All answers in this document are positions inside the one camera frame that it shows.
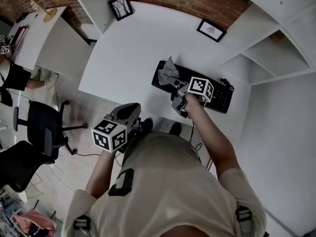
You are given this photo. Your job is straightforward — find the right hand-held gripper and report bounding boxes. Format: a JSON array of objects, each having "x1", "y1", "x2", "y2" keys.
[{"x1": 170, "y1": 77, "x2": 214, "y2": 118}]

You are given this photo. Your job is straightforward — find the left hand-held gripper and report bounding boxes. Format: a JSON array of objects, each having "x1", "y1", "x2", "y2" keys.
[{"x1": 91, "y1": 102, "x2": 142, "y2": 153}]

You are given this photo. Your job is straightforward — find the grey cloth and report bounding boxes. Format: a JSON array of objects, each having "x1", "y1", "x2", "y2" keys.
[{"x1": 158, "y1": 56, "x2": 181, "y2": 86}]

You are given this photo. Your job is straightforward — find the black keyboard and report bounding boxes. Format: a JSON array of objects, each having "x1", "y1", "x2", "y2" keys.
[{"x1": 151, "y1": 60, "x2": 235, "y2": 114}]

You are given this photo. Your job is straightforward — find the person's right forearm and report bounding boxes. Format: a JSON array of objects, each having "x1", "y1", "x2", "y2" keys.
[{"x1": 185, "y1": 92, "x2": 241, "y2": 180}]

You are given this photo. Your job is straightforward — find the person's left forearm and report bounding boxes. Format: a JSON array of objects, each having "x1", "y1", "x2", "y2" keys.
[{"x1": 85, "y1": 149, "x2": 117, "y2": 199}]

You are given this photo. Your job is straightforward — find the pink cloth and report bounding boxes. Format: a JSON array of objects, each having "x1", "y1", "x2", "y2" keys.
[{"x1": 12, "y1": 208, "x2": 56, "y2": 237}]

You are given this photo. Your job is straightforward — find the black device with screen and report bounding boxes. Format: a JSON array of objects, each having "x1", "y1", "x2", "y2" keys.
[{"x1": 130, "y1": 118, "x2": 143, "y2": 133}]

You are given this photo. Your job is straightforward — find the person's left black shoe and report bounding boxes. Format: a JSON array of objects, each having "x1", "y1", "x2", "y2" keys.
[{"x1": 142, "y1": 118, "x2": 154, "y2": 133}]

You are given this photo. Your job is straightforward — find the person's black shoe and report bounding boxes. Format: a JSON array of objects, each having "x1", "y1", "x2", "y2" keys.
[
  {"x1": 142, "y1": 118, "x2": 154, "y2": 133},
  {"x1": 169, "y1": 122, "x2": 183, "y2": 135}
]

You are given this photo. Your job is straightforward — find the person's right black shoe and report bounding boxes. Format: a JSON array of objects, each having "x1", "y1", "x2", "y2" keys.
[{"x1": 169, "y1": 122, "x2": 183, "y2": 135}]

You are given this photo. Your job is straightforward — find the black office chair grey armrests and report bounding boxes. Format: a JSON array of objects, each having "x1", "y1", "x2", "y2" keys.
[{"x1": 13, "y1": 100, "x2": 88, "y2": 158}]

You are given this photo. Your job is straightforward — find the beige t-shirt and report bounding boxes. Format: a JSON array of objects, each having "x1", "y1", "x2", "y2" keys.
[{"x1": 61, "y1": 131, "x2": 267, "y2": 237}]

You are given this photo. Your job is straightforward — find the white desk with hutch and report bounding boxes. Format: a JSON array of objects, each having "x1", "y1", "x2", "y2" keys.
[{"x1": 66, "y1": 0, "x2": 316, "y2": 85}]

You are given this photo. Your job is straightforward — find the white side cabinet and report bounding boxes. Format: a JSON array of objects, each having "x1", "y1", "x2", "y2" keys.
[{"x1": 4, "y1": 5, "x2": 99, "y2": 79}]

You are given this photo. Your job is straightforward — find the black mesh office chair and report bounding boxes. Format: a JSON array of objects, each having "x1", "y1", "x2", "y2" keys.
[{"x1": 0, "y1": 139, "x2": 56, "y2": 194}]

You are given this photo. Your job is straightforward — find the wooden jewellery stand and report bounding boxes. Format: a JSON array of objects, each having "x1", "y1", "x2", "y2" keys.
[{"x1": 27, "y1": 0, "x2": 58, "y2": 23}]

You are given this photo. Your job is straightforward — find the red book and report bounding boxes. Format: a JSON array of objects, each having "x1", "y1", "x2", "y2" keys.
[{"x1": 11, "y1": 26, "x2": 30, "y2": 51}]

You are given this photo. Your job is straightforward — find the black USB cable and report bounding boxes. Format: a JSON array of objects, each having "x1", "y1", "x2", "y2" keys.
[{"x1": 219, "y1": 77, "x2": 235, "y2": 91}]

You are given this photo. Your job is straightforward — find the black frame small drawing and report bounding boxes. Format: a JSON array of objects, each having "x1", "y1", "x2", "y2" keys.
[{"x1": 196, "y1": 18, "x2": 227, "y2": 43}]

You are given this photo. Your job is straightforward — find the black frame tree picture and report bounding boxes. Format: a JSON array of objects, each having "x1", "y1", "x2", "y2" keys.
[{"x1": 108, "y1": 0, "x2": 134, "y2": 22}]

